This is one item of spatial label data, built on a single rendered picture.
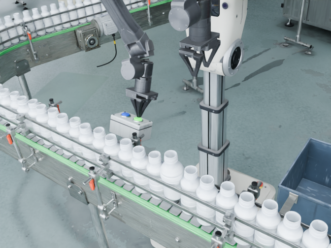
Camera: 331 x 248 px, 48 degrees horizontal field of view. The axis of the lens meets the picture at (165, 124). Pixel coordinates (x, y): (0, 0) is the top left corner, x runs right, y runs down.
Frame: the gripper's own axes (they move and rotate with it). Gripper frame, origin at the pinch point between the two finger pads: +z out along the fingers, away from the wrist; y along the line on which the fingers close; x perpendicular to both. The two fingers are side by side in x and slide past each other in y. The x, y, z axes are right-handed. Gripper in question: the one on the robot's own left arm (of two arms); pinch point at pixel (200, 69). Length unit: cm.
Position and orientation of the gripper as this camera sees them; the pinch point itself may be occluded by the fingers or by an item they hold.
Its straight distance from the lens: 102.8
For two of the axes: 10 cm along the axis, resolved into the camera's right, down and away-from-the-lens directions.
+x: -8.0, -3.0, 5.2
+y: 6.0, -4.9, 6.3
